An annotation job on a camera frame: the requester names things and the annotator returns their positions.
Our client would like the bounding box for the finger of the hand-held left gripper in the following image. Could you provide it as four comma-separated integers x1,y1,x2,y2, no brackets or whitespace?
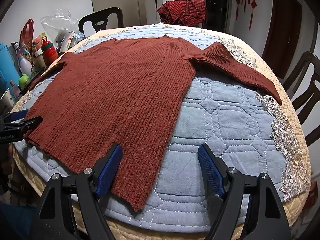
0,109,29,124
14,116,43,140

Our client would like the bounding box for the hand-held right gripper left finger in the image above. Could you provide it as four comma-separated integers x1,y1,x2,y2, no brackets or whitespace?
35,144,123,240

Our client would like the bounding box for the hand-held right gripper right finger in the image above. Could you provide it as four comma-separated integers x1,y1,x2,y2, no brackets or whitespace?
197,144,292,240

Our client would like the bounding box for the rust brown knit sweater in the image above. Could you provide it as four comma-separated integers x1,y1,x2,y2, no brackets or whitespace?
24,35,283,212

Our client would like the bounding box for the paper cup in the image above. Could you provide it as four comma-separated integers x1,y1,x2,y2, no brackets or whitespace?
0,88,16,108

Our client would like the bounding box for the green lidded jar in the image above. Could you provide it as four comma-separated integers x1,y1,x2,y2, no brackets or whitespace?
18,74,30,89

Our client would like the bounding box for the blue quilted table cover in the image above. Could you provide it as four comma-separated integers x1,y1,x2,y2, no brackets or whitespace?
10,22,313,240

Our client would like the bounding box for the teal box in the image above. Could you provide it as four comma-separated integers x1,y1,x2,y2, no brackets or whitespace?
0,42,20,98

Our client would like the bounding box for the white bottle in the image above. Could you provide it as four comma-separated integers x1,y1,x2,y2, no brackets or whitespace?
17,52,33,75

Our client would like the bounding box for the red bottle with green cap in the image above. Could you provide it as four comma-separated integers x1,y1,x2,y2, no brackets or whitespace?
41,40,59,67

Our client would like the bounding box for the pink cup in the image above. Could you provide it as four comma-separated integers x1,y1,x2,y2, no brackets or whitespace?
32,35,47,52

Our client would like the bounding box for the red gift bag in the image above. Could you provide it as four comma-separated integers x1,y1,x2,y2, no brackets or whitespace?
19,18,35,48

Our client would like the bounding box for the clear plastic bag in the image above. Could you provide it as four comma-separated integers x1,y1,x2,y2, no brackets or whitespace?
40,9,79,50

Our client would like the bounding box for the black wooden chair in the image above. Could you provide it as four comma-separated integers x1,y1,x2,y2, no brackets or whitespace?
78,7,124,32
281,51,320,147

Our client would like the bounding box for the brown wooden door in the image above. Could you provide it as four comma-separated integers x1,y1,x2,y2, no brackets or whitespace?
261,0,303,79

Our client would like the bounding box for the red plaid garment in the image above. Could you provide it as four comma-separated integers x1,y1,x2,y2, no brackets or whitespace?
157,0,207,27

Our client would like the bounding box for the dark glass door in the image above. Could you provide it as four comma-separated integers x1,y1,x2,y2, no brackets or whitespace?
204,0,233,30

